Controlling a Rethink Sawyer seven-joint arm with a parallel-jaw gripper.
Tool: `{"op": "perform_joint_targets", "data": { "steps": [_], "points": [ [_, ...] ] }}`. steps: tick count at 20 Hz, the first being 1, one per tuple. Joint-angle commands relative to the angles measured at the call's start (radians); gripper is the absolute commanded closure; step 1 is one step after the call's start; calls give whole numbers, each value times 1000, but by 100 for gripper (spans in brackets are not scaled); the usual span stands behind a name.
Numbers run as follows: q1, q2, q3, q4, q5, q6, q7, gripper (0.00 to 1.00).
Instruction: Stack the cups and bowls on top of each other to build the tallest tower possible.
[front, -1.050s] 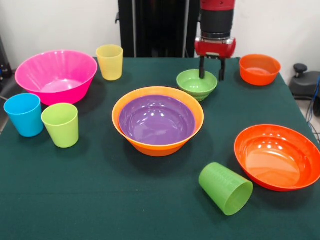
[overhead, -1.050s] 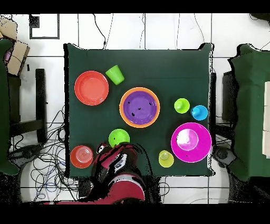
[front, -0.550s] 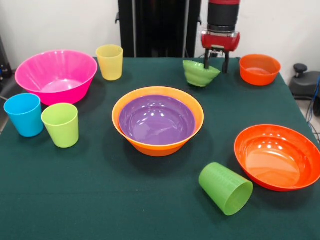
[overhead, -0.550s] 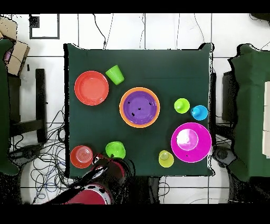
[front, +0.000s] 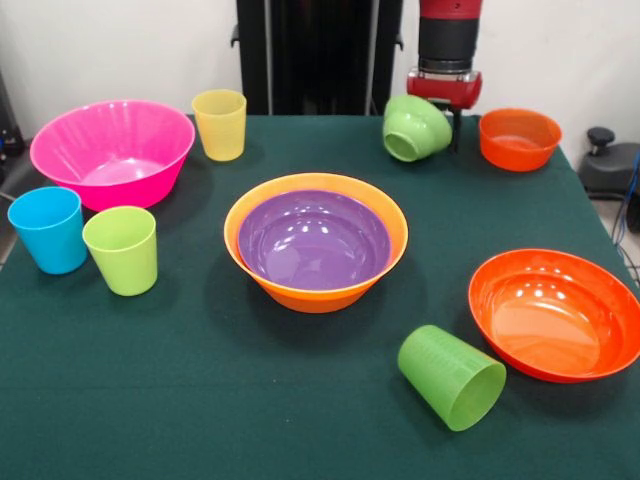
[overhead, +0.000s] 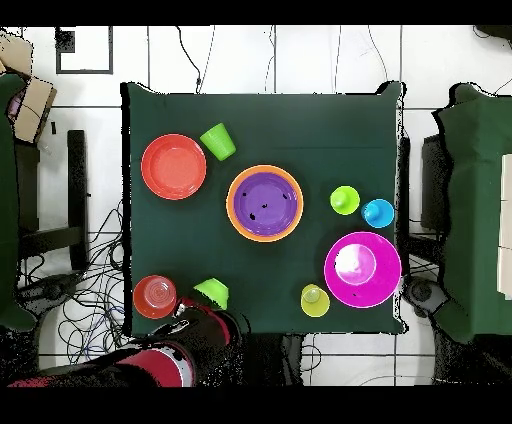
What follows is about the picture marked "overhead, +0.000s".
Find small green bowl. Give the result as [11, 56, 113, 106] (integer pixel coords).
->
[192, 277, 230, 312]

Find small orange bowl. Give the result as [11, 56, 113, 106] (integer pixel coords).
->
[132, 274, 178, 320]

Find large orange bowl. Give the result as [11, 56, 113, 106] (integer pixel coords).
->
[225, 164, 305, 244]

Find purple bowl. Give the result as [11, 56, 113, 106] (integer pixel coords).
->
[232, 171, 300, 237]

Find yellow cup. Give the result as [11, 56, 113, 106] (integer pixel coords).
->
[300, 283, 332, 319]

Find black stand base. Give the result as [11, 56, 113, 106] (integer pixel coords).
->
[15, 271, 83, 315]
[402, 275, 449, 319]

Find wide red-orange bowl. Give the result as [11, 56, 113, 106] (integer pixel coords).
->
[140, 133, 208, 201]

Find large pink bowl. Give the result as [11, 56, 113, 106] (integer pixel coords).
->
[323, 230, 403, 310]

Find lime green cup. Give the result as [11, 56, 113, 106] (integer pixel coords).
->
[329, 184, 362, 216]

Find dark green tablecloth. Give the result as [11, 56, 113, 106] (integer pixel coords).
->
[120, 81, 406, 337]

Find green cloth covered table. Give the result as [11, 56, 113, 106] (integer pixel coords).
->
[0, 72, 38, 334]
[432, 82, 512, 346]

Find blue cup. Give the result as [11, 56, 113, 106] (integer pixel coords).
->
[360, 198, 396, 230]

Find cardboard box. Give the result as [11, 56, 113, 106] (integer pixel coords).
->
[0, 29, 34, 78]
[11, 76, 58, 144]

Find white box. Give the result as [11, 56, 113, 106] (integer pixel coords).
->
[496, 153, 512, 301]

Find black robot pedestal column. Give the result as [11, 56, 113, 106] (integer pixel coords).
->
[243, 333, 305, 387]

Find black chair frame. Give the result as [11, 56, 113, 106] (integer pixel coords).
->
[14, 128, 90, 273]

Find black cable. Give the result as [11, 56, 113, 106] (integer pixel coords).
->
[174, 25, 202, 94]

